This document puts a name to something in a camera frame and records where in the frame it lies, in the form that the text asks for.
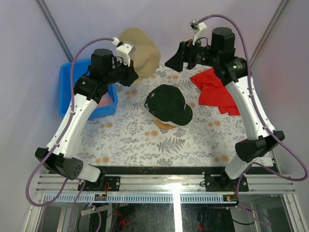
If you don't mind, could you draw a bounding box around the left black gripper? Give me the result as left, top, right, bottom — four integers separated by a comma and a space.
103, 56, 138, 87

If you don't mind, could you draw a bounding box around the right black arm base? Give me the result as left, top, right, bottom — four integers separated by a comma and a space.
205, 174, 249, 193

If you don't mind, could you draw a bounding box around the wooden hat stand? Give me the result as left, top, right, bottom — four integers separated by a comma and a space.
154, 117, 176, 130

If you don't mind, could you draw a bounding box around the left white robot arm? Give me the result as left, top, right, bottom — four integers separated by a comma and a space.
35, 43, 138, 191

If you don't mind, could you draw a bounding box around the aluminium rail frame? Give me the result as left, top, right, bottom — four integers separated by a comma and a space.
33, 166, 309, 232

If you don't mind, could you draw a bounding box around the dark green cap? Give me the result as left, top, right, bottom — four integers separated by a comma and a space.
144, 84, 193, 126

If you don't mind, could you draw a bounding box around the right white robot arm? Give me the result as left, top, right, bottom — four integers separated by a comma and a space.
165, 27, 285, 191

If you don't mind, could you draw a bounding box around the purple cable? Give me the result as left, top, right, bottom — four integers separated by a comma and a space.
25, 36, 121, 232
190, 14, 309, 227

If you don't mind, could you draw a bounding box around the khaki cap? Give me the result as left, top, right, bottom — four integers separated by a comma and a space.
119, 27, 161, 85

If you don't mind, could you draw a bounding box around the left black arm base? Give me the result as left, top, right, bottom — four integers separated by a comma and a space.
83, 174, 121, 193

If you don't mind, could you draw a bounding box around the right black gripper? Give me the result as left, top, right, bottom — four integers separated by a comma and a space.
165, 35, 220, 73

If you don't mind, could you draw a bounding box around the white cap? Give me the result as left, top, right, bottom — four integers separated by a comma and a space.
165, 121, 178, 127

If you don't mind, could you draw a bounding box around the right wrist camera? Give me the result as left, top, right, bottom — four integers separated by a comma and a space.
190, 19, 207, 45

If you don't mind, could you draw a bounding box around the floral table mat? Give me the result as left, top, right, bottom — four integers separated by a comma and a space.
74, 66, 246, 167

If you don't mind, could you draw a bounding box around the pink cap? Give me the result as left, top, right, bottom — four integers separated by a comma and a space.
97, 93, 114, 108

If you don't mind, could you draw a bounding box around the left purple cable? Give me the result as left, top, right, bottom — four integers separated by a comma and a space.
25, 36, 121, 232

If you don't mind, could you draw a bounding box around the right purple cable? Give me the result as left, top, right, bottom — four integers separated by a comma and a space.
190, 14, 309, 227

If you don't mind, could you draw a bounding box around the blue plastic bin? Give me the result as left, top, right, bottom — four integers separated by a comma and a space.
58, 59, 118, 120

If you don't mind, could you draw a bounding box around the red cloth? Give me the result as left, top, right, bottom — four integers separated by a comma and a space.
190, 68, 240, 116

